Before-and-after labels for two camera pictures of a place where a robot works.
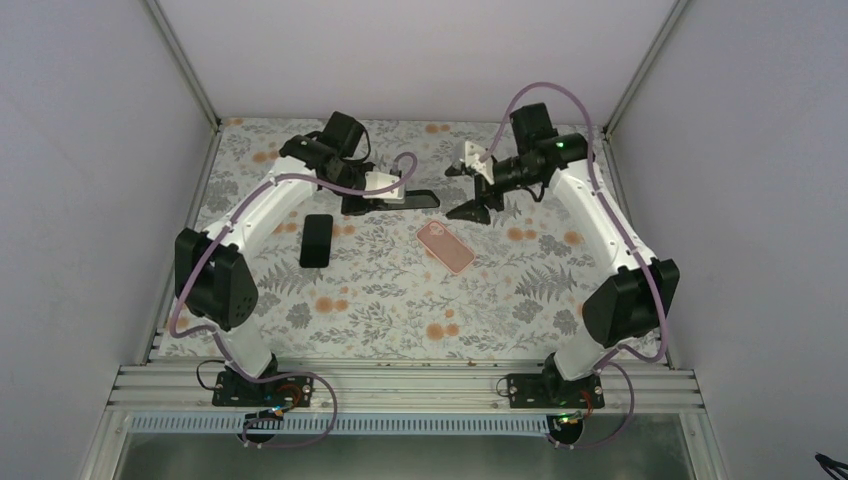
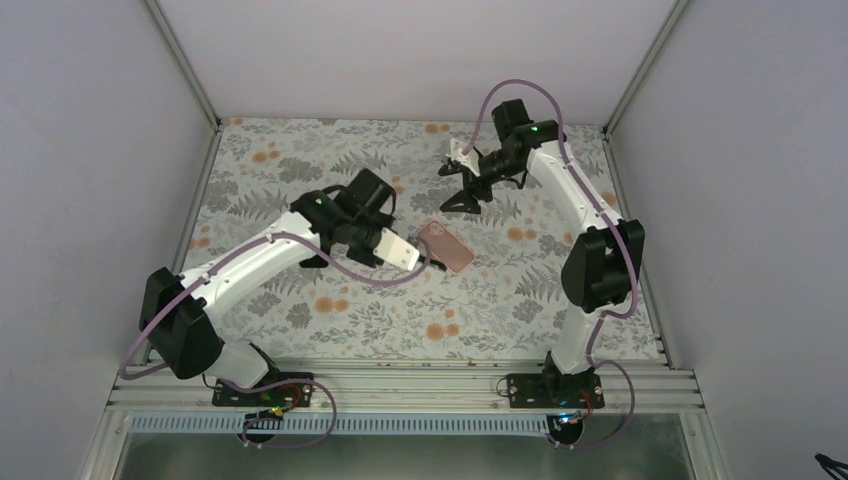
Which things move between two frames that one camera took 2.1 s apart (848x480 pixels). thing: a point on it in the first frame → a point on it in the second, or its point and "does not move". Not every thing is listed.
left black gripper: x=357 y=201 → x=361 y=249
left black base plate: x=232 y=391 does not move
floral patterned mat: x=334 y=281 does not move
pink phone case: x=442 y=243 does not move
